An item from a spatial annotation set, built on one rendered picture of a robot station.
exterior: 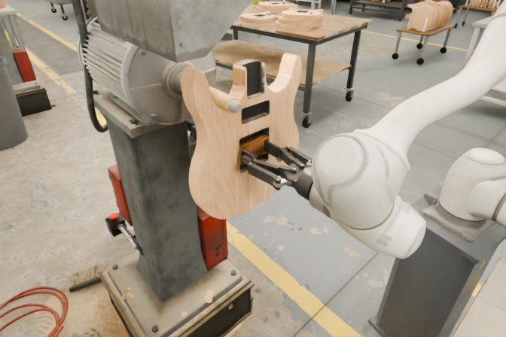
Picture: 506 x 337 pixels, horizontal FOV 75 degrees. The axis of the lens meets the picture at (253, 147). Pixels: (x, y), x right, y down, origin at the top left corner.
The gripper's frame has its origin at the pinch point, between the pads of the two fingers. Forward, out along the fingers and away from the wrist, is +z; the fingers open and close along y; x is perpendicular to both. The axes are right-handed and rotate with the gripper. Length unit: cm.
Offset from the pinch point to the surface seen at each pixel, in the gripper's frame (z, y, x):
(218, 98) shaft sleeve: 0.7, -10.5, 16.1
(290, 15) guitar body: 156, 183, 3
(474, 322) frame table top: -53, 8, -17
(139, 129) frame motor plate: 26.9, -17.9, 1.5
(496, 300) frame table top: -54, 16, -16
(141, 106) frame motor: 20.2, -19.2, 10.4
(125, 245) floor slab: 104, -7, -108
